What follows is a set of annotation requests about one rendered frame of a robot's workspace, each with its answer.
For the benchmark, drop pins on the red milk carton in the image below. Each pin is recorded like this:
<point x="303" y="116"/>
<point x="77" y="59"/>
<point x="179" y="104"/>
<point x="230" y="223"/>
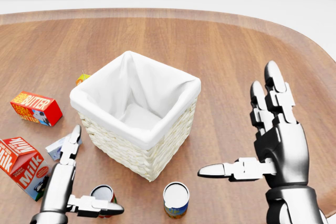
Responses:
<point x="21" y="166"/>

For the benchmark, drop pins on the small white blue carton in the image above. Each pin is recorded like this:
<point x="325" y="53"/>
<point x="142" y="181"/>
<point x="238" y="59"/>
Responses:
<point x="56" y="148"/>

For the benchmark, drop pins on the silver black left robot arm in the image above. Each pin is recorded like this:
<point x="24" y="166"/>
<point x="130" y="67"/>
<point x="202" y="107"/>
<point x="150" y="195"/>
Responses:
<point x="50" y="218"/>

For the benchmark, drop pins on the red butter box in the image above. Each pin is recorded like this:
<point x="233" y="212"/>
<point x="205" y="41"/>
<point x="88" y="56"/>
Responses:
<point x="36" y="108"/>

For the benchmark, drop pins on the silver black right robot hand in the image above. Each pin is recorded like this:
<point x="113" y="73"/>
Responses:
<point x="284" y="153"/>

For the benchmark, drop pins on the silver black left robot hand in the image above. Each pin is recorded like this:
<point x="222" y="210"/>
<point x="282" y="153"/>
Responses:
<point x="60" y="179"/>

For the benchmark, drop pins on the blue orange printed tin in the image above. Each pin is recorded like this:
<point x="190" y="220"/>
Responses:
<point x="176" y="200"/>

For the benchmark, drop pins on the small orange yellow carton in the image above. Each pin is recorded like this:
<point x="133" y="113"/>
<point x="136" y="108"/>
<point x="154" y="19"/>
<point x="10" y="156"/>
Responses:
<point x="82" y="78"/>

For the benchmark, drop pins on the red tomato sauce tin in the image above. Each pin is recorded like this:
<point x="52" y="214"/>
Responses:
<point x="103" y="192"/>

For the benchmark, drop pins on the white lined wicker basket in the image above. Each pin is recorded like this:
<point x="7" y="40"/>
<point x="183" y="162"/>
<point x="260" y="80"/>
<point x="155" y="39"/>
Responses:
<point x="136" y="108"/>

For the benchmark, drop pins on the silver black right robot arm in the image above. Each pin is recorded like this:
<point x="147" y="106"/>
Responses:
<point x="294" y="205"/>

